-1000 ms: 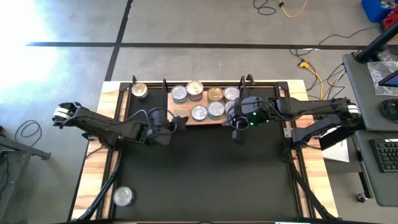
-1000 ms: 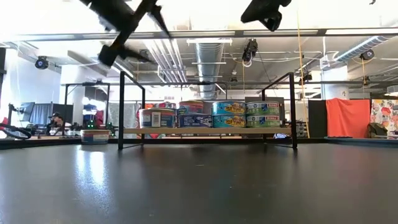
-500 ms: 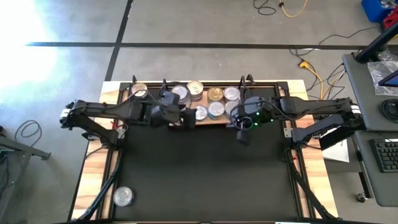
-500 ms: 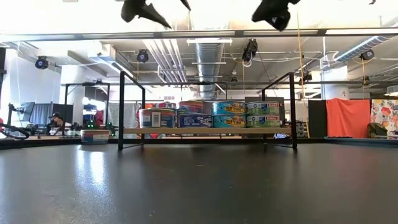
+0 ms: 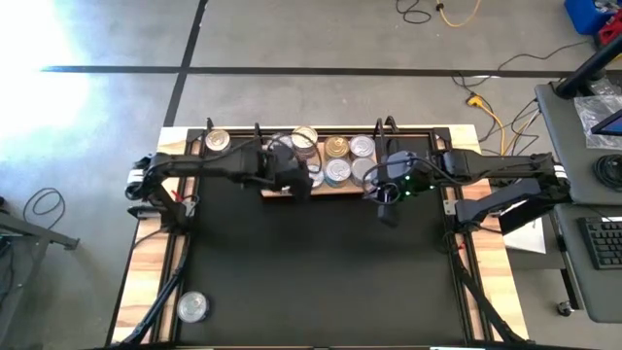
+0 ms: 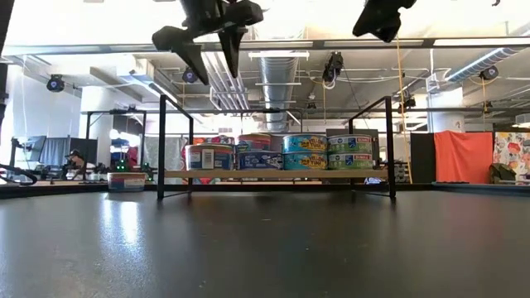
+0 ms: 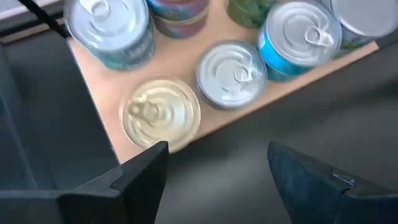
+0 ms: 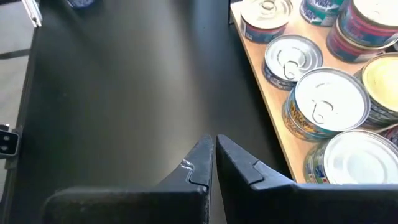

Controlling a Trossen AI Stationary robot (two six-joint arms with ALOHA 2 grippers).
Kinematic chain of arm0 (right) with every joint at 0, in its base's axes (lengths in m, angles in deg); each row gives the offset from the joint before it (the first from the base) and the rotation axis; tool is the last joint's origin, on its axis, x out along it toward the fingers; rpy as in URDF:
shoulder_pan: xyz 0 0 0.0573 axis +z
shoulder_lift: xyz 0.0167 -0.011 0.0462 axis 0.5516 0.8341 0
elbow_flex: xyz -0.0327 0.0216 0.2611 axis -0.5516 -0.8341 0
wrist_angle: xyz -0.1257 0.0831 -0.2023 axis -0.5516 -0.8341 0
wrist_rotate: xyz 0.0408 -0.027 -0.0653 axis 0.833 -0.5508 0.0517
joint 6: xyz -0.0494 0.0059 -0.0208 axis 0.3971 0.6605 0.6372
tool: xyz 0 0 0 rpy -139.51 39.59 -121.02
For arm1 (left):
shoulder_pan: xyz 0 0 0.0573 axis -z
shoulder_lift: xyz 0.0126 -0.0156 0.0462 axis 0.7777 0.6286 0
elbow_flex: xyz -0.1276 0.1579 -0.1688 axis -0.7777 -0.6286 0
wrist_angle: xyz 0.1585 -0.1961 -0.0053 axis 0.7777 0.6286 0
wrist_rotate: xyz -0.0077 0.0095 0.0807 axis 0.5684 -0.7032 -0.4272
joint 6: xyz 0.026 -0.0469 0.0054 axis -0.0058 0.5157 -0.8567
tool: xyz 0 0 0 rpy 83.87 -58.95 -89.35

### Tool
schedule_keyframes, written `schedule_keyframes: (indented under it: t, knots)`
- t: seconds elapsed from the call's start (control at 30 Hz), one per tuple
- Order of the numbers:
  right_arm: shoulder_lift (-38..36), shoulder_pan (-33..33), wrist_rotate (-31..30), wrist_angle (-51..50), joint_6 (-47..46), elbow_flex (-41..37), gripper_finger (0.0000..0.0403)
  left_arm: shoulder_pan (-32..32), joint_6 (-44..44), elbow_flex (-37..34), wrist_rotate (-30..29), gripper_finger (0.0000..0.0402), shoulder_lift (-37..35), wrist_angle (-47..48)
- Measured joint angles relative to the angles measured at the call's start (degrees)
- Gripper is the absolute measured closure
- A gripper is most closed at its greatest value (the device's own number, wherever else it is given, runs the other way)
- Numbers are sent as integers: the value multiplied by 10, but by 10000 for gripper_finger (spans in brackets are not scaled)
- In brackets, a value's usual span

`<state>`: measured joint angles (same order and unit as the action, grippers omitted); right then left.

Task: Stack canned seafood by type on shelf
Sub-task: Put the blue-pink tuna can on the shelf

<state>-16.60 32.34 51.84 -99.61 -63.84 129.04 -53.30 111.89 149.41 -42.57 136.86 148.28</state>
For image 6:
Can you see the silver-lid can green label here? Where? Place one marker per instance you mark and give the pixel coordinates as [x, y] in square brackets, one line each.
[350, 161]
[350, 143]

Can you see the wooden shelf black metal frame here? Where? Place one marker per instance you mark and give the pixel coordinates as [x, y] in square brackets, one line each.
[269, 174]

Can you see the black metal stand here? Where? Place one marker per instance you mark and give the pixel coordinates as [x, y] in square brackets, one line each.
[116, 111]

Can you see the black partition panel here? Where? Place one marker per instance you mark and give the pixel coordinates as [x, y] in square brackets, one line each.
[422, 159]

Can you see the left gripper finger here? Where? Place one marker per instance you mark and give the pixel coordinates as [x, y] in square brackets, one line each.
[234, 49]
[178, 41]

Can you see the floral cloth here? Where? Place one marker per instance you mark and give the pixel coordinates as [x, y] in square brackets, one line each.
[513, 147]

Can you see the orange cloth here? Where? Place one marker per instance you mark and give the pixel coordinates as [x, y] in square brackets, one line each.
[463, 159]

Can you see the person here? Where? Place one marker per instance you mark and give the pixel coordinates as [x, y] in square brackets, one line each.
[74, 159]

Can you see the gold-lid can cream label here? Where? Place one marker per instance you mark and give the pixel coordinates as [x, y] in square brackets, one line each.
[126, 183]

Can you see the black hanging device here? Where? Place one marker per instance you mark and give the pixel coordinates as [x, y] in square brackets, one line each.
[332, 68]

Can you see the black table mat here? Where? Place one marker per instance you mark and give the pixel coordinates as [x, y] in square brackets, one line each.
[265, 256]

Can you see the grey patterned curtain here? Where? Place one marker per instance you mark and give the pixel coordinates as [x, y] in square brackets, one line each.
[172, 155]

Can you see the blue grey curtain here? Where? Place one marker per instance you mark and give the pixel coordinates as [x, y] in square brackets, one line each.
[54, 151]

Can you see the silver-lid can white teal label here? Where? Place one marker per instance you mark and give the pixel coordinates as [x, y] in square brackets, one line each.
[305, 161]

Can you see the silver air duct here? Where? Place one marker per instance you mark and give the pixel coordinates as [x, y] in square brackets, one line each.
[273, 103]

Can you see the black round spotlight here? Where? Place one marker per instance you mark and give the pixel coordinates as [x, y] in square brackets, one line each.
[55, 84]
[489, 73]
[189, 75]

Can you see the corrugated silver duct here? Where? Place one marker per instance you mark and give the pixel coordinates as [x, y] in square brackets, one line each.
[476, 66]

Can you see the black monitor screen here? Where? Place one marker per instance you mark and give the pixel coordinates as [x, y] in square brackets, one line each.
[352, 131]

